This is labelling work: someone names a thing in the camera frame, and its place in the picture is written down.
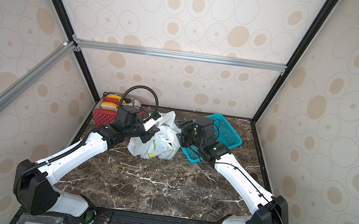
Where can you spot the white plastic bag lemon print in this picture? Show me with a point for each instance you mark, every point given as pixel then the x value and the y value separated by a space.
pixel 164 144

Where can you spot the horizontal aluminium frame bar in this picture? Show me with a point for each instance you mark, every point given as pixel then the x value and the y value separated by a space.
pixel 220 60

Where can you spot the diagonal aluminium frame bar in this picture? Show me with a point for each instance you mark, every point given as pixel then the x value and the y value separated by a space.
pixel 23 83

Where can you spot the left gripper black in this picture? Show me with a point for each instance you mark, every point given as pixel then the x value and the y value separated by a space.
pixel 152 130

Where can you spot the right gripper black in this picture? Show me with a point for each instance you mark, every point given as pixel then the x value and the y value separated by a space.
pixel 184 135

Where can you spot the teal plastic basket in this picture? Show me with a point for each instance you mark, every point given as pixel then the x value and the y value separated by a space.
pixel 225 133

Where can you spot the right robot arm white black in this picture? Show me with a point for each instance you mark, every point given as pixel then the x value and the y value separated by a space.
pixel 264 207

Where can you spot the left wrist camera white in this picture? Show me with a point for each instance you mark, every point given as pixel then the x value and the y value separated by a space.
pixel 154 116

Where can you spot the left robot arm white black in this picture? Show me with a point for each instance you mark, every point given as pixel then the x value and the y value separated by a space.
pixel 34 184

